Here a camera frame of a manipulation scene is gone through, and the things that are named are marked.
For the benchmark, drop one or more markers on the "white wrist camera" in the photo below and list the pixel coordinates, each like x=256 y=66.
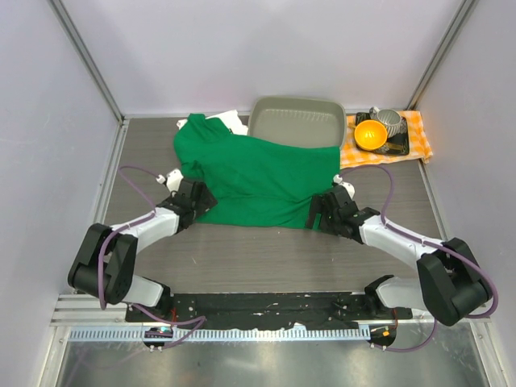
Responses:
x=339 y=181
x=171 y=180

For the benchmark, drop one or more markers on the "grey plastic tray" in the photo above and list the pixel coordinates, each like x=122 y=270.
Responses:
x=298 y=122

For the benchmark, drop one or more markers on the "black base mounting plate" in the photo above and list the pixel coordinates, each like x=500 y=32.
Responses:
x=273 y=311

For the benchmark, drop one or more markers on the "white folded daisy t shirt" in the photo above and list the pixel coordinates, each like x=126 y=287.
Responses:
x=234 y=121

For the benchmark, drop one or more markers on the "orange bowl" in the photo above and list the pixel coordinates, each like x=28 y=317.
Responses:
x=370 y=135

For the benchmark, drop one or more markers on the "orange checkered cloth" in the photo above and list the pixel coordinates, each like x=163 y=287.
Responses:
x=351 y=156

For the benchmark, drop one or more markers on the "green t shirt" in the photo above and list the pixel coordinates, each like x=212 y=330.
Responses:
x=255 y=182

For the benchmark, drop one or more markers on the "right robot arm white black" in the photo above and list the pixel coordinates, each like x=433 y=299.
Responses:
x=449 y=284

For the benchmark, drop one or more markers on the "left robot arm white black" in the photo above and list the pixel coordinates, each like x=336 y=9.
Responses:
x=104 y=266

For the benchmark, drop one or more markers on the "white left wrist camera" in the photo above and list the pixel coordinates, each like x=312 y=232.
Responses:
x=171 y=180

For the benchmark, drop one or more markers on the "slotted cable duct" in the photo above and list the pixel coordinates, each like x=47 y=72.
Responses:
x=157 y=334

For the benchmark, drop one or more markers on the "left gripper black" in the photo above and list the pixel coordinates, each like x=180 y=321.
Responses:
x=205 y=202

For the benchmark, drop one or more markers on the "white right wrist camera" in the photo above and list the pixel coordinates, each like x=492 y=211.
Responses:
x=339 y=181

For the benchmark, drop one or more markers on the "black floral square plate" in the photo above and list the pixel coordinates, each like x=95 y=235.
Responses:
x=397 y=145

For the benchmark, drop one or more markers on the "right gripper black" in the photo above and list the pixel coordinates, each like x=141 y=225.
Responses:
x=317 y=205

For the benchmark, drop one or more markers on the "grey striped mug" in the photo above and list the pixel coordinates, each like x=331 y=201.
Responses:
x=393 y=122

